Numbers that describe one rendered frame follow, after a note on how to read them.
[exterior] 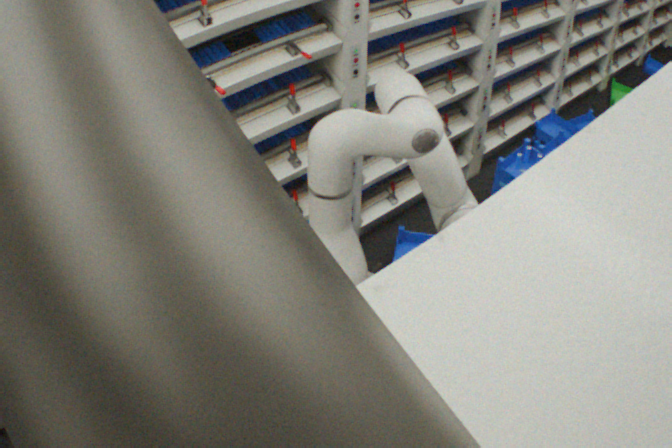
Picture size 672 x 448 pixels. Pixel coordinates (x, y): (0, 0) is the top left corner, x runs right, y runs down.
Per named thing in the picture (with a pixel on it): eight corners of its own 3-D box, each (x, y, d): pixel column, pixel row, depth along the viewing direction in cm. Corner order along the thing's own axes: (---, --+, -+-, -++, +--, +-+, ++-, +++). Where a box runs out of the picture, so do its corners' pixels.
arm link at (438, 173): (455, 272, 152) (436, 228, 164) (498, 249, 150) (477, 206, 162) (376, 116, 120) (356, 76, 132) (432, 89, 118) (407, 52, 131)
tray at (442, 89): (475, 91, 244) (488, 70, 232) (360, 146, 215) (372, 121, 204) (442, 55, 250) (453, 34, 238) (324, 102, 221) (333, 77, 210)
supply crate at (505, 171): (582, 195, 208) (587, 178, 202) (556, 222, 198) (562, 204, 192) (523, 154, 224) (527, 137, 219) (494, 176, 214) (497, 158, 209)
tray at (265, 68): (339, 51, 184) (347, 30, 176) (154, 131, 155) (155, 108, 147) (301, 12, 190) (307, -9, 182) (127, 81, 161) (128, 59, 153)
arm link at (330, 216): (381, 206, 128) (372, 309, 147) (338, 163, 139) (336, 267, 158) (341, 222, 124) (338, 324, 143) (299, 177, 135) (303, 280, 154)
